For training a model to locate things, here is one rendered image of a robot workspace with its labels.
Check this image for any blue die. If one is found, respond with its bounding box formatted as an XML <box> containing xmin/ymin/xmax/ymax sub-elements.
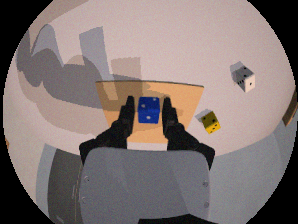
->
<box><xmin>138</xmin><ymin>97</ymin><xmax>160</xmax><ymax>124</ymax></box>

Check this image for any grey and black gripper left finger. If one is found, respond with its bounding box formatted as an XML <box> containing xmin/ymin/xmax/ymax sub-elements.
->
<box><xmin>79</xmin><ymin>96</ymin><xmax>135</xmax><ymax>166</ymax></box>

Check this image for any white die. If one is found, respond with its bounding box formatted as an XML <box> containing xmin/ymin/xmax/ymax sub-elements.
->
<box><xmin>235</xmin><ymin>66</ymin><xmax>255</xmax><ymax>93</ymax></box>

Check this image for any yellow die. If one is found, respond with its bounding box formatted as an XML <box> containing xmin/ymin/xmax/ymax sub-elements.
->
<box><xmin>201</xmin><ymin>111</ymin><xmax>221</xmax><ymax>134</ymax></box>

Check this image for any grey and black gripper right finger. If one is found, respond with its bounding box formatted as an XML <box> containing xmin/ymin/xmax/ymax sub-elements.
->
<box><xmin>162</xmin><ymin>97</ymin><xmax>215</xmax><ymax>171</ymax></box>

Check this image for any orange mat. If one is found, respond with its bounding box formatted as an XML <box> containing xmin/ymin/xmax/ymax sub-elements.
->
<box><xmin>95</xmin><ymin>80</ymin><xmax>204</xmax><ymax>143</ymax></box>

